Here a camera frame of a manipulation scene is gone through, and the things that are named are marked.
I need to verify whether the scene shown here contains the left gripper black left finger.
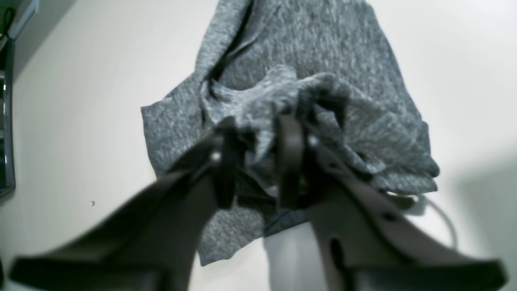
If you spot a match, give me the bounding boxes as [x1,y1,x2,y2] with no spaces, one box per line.
[9,117,242,291]

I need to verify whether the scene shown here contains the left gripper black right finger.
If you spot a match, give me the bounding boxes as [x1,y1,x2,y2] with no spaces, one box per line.
[275,115,508,291]

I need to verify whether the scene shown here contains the grey long-sleeve T-shirt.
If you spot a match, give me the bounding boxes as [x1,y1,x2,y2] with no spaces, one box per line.
[141,0,440,267]

